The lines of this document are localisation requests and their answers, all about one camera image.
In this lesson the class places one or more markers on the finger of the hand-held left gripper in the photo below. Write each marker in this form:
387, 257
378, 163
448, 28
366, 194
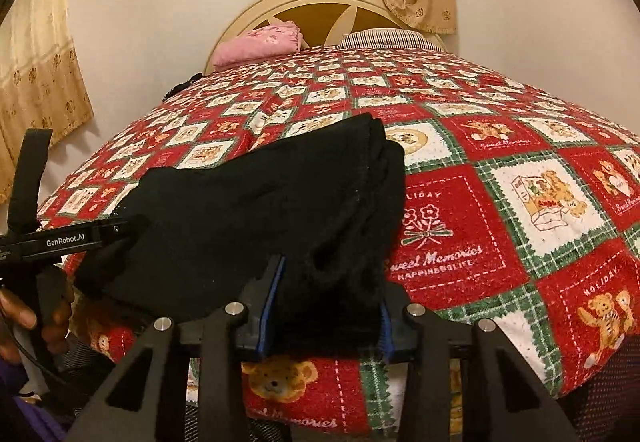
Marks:
132, 227

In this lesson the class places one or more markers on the person's left hand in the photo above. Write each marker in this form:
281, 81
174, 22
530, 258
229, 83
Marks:
55, 327

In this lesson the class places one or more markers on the black pants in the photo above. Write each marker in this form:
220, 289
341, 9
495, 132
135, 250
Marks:
280, 202

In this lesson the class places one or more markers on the pink pillow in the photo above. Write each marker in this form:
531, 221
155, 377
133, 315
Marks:
260, 44

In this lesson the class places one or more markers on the red checkered printed blanket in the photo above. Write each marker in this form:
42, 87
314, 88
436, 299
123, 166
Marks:
500, 162

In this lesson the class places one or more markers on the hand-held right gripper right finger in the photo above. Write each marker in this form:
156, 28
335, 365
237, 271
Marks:
386, 332

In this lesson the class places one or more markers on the purple clothing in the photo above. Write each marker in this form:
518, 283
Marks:
25, 412

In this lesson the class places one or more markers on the small black object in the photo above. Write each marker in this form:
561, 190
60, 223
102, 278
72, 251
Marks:
181, 86

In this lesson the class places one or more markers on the striped pillow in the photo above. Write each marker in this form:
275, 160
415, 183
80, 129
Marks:
385, 38

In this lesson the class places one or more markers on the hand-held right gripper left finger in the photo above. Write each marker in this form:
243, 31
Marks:
274, 302

